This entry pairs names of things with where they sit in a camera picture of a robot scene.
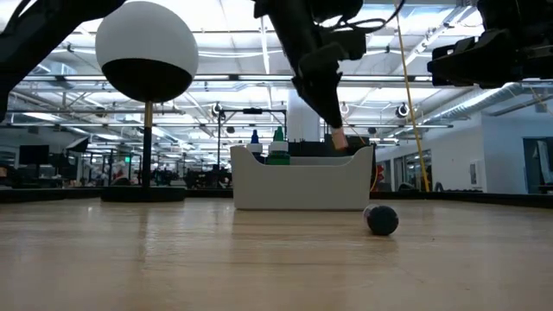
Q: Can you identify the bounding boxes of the white plastic storage bin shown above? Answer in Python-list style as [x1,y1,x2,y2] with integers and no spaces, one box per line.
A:
[229,144,375,212]

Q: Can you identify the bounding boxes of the yellow hanging cable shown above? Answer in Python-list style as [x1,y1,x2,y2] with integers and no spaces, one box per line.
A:
[391,0,431,193]

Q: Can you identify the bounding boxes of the long ceiling light bar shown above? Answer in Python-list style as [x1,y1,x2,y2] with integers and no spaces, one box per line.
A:
[21,73,433,86]

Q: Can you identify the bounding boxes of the large bottle blue tip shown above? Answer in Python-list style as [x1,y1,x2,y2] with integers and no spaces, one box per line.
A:
[245,129,265,164]

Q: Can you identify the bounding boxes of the black angled monitor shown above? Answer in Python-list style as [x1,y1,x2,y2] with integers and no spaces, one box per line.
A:
[64,136,90,154]

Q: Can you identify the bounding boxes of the dark bottle red label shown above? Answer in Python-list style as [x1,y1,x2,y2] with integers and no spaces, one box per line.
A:
[362,203,400,237]

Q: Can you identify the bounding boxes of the black table edge rail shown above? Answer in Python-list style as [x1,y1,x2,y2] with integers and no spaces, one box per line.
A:
[0,186,553,209]

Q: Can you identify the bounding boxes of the black left wrist camera cable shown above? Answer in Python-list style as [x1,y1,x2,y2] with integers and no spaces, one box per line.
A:
[332,0,407,34]

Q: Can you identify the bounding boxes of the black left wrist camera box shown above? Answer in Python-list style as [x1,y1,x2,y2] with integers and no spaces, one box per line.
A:
[321,28,368,61]

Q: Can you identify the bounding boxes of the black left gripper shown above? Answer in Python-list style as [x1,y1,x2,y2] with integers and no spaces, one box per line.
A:
[254,0,362,130]

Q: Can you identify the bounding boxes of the red background object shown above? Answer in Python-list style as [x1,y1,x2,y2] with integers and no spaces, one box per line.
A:
[372,163,385,192]

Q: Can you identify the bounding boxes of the black desk monitor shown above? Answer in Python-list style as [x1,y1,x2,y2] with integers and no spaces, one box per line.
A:
[19,144,51,165]

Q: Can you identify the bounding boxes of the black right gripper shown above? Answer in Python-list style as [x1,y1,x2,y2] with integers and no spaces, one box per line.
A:
[426,25,553,90]

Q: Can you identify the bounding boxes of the black equipment box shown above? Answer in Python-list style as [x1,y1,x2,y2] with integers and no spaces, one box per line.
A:
[287,133,375,157]

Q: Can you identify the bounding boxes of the large green bottle green tip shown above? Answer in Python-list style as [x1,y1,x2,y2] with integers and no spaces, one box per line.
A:
[265,125,291,166]

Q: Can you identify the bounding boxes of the white square column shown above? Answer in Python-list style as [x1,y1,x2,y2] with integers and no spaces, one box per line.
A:
[287,89,323,143]

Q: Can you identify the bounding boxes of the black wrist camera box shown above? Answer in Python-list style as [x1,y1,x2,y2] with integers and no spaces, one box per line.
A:
[477,0,553,31]
[321,28,368,61]

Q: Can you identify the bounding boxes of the silver ventilation duct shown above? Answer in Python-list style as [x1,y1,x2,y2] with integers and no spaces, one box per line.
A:
[425,86,553,124]

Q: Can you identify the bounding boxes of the white globe table lamp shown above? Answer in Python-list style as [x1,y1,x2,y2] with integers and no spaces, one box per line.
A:
[94,1,200,203]

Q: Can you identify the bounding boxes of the black metal frame rig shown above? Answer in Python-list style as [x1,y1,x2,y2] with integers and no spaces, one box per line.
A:
[215,107,288,172]

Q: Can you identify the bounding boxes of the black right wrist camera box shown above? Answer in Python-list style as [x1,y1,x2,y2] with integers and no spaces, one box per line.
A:
[477,0,553,31]

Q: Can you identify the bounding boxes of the red food coloring bottle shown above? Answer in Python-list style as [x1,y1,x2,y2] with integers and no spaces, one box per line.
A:
[330,125,350,151]

